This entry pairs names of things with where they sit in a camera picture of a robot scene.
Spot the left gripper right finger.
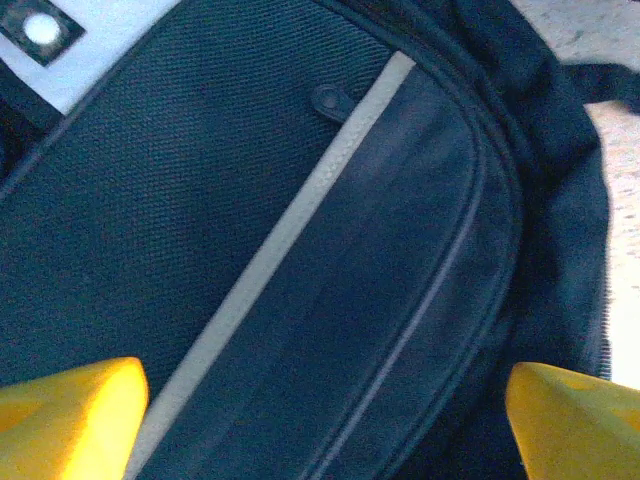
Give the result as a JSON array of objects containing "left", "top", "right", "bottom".
[{"left": 505, "top": 362, "right": 640, "bottom": 480}]

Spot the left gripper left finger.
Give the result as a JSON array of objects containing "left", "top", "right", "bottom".
[{"left": 0, "top": 355, "right": 150, "bottom": 480}]

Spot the navy blue backpack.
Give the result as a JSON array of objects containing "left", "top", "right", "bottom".
[{"left": 0, "top": 0, "right": 640, "bottom": 480}]

